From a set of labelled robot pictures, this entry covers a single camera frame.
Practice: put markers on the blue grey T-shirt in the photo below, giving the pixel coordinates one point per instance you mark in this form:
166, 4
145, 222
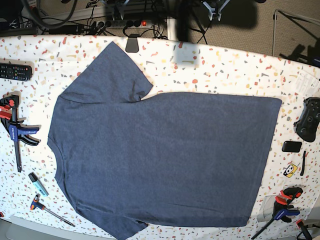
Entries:
176, 159

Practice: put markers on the white metal table leg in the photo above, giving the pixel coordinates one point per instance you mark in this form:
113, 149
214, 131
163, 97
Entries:
172, 29

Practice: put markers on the white power strip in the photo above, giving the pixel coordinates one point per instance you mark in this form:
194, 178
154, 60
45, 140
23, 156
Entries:
117, 24

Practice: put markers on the small black rectangular case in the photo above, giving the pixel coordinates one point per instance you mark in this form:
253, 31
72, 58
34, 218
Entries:
291, 146

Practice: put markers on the teal highlighter marker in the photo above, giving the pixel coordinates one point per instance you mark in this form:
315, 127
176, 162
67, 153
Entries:
38, 184

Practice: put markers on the yellow cartoon face sticker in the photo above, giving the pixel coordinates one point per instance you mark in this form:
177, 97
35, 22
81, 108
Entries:
290, 170

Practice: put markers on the clear plastic bag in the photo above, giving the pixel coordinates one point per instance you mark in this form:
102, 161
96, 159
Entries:
266, 209

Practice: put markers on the black game controller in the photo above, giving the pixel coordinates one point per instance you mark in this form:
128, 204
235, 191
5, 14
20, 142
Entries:
307, 125

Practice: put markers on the blue black bar clamp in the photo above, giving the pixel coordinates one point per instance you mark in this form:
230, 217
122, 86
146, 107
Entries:
9, 118
283, 208

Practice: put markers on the thin black pen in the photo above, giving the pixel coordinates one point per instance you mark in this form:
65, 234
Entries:
303, 163

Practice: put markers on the white paper sheet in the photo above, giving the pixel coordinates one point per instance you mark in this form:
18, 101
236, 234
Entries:
307, 85

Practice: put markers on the black TV remote control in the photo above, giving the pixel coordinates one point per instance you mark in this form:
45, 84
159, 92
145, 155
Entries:
16, 72

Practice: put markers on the red black clamp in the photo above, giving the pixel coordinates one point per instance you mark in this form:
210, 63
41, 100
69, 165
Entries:
303, 231

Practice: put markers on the black table clamp bracket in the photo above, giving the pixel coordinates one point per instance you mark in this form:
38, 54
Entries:
132, 45

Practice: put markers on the orange handled T-handle screwdriver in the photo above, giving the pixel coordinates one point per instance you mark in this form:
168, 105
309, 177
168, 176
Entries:
37, 204

